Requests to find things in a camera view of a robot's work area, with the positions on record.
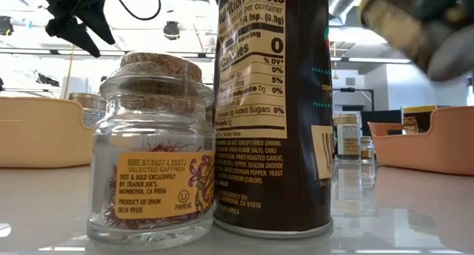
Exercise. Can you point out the black rack frame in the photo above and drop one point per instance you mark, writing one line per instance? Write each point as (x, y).
(348, 89)

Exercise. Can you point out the round black ceiling camera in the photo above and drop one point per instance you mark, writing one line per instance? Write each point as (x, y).
(171, 29)

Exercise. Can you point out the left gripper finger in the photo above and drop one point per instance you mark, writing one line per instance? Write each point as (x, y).
(76, 38)
(97, 21)

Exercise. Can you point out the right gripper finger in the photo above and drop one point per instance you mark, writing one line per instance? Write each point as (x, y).
(440, 3)

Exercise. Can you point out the yellow plastic bin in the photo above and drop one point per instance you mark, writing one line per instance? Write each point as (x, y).
(37, 136)

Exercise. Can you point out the orange plastic bin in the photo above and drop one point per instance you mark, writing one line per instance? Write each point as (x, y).
(426, 151)

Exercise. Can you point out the long ceiling light bar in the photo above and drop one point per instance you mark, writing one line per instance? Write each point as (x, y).
(377, 60)

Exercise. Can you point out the black ceiling device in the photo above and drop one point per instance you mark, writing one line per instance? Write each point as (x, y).
(5, 25)

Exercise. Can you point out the yellow hanging pendant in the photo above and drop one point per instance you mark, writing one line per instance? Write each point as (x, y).
(335, 76)

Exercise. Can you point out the yellow-lid brown spice can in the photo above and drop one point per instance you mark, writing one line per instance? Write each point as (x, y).
(416, 119)
(274, 136)
(396, 29)

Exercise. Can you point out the tan-lid glass spice jar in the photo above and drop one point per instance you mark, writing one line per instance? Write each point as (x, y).
(85, 99)
(348, 136)

